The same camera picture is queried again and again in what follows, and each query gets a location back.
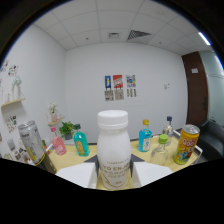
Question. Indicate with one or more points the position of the pink liquid bottle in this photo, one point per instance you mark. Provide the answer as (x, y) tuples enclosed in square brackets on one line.
[(59, 146)]

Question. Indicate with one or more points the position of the ceiling light strip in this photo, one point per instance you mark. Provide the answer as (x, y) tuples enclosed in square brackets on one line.
[(204, 38)]

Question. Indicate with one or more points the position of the multicolour wall poster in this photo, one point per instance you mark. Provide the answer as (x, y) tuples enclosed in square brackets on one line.
[(131, 81)]

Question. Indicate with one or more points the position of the blue wall poster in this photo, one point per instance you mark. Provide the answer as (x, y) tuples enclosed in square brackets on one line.
[(108, 82)]

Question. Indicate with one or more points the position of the white milk bottle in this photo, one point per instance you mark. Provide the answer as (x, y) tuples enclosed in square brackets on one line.
[(113, 150)]

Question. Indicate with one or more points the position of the red wall poster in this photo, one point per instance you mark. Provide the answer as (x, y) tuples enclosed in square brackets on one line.
[(118, 81)]

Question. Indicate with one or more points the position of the white vase figure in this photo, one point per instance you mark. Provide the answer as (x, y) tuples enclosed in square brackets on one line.
[(16, 88)]

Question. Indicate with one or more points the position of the black and silver can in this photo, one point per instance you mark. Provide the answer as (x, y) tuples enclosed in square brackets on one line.
[(33, 143)]

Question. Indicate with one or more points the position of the square ceiling fixture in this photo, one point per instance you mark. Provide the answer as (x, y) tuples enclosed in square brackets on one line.
[(113, 35)]

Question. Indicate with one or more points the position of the green potted plant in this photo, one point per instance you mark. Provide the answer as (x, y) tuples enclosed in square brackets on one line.
[(66, 129)]

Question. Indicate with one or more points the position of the clear bottle green cap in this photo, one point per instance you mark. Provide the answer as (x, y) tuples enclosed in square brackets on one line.
[(159, 153)]

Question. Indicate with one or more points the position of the teal liquid bottle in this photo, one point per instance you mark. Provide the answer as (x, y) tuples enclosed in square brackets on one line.
[(81, 144)]

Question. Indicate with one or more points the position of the small wooden wall shelf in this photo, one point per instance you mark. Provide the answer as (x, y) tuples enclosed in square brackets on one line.
[(56, 120)]

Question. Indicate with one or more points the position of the blue liquid bottle yellow cap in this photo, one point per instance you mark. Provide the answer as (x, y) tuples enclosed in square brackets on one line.
[(144, 140)]

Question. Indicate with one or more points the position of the wall photo cluster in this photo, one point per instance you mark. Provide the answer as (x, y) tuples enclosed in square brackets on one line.
[(11, 124)]

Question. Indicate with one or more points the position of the pink vase with flowers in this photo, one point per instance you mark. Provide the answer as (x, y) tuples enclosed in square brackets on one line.
[(54, 116)]

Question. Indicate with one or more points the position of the brown wooden door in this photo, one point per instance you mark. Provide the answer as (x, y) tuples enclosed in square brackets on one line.
[(196, 93)]

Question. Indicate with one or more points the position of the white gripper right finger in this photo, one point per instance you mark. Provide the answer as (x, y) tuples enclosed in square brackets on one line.
[(150, 173)]

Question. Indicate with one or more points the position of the ceiling air vent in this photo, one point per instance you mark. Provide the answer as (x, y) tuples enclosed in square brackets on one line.
[(138, 34)]

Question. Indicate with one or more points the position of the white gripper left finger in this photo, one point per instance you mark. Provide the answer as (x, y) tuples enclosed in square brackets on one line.
[(80, 175)]

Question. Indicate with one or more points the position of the black sofa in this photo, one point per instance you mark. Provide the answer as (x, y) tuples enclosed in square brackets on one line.
[(213, 140)]

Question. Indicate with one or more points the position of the white frame wooden shelf rack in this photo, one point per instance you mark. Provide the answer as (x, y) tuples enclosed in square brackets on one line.
[(76, 160)]

